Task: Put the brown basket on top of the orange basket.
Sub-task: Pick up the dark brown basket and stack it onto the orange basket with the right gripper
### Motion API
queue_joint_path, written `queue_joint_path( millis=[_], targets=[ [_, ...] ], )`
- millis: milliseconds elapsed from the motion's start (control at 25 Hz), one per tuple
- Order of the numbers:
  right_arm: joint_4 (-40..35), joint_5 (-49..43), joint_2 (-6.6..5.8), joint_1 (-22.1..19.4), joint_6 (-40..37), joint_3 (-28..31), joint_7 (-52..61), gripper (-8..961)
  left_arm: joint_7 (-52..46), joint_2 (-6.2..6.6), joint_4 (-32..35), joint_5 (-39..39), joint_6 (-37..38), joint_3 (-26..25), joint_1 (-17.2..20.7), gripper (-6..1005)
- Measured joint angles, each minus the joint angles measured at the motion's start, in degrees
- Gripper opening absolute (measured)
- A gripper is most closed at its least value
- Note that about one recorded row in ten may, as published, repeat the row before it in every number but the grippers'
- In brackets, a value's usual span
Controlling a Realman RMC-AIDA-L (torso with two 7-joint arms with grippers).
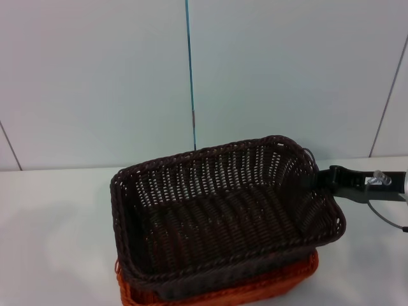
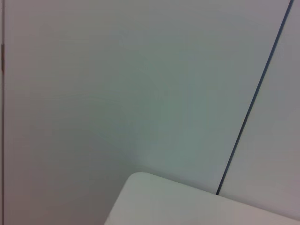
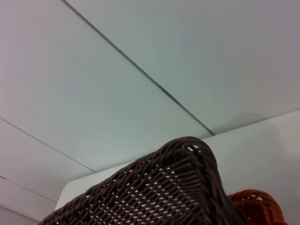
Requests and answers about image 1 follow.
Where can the dark brown woven basket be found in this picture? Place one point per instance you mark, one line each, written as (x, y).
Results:
(223, 216)

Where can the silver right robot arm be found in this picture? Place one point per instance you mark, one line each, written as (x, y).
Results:
(406, 183)

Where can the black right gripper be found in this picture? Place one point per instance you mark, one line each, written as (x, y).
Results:
(393, 183)

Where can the orange woven plastic basket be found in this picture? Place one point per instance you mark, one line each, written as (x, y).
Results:
(287, 280)

